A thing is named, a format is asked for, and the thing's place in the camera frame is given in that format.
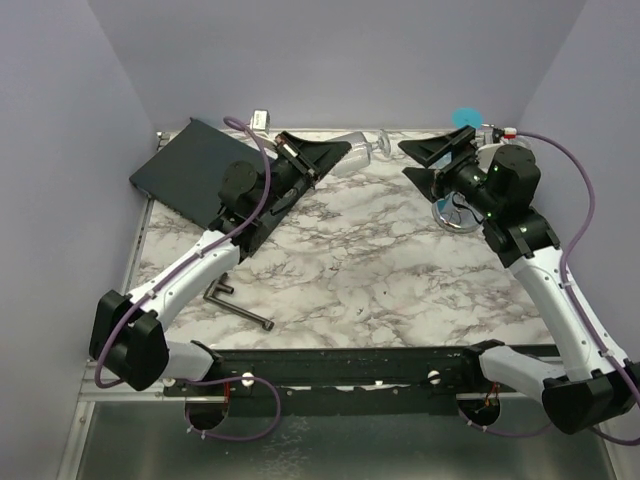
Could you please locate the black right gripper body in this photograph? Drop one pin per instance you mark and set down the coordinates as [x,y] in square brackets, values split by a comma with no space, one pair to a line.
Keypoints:
[467,180]

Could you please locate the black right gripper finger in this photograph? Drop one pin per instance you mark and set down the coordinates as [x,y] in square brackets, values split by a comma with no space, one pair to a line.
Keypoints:
[431,150]
[424,180]

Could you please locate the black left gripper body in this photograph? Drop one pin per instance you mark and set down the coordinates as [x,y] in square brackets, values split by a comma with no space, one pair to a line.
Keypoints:
[284,175]

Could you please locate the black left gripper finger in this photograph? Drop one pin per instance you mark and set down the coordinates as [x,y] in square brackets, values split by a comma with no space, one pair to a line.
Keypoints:
[283,195]
[299,157]

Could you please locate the clear ribbed wine glass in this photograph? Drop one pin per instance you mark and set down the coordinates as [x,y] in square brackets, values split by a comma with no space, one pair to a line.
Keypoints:
[361,151]

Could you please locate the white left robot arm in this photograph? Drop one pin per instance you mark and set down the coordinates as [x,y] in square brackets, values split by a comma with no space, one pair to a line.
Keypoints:
[128,340]

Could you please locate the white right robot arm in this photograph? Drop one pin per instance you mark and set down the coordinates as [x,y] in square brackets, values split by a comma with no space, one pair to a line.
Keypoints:
[596,380]

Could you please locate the chrome wine glass rack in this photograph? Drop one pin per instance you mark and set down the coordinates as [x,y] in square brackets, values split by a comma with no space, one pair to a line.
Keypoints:
[453,213]

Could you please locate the blue wine glass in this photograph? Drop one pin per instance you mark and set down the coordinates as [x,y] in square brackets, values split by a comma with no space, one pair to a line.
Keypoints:
[467,116]

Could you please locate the dark grey flat box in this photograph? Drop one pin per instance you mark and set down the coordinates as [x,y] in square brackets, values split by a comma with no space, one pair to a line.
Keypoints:
[187,174]

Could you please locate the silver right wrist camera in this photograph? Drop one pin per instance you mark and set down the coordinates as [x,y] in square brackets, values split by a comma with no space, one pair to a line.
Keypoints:
[488,134]

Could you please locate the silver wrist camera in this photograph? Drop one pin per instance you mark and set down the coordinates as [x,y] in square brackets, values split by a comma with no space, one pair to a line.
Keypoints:
[260,121]
[488,134]

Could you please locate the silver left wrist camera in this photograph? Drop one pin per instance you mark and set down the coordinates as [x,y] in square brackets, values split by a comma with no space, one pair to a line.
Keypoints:
[260,121]

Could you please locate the dark metal T-handle tool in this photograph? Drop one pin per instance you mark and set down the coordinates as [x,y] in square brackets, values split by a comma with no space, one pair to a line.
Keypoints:
[211,295]

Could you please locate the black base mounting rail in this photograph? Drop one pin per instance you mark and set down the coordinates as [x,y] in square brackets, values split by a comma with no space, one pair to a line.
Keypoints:
[341,382]

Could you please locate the aluminium extrusion frame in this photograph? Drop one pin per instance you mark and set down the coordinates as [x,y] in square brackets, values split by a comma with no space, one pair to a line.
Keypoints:
[125,387]

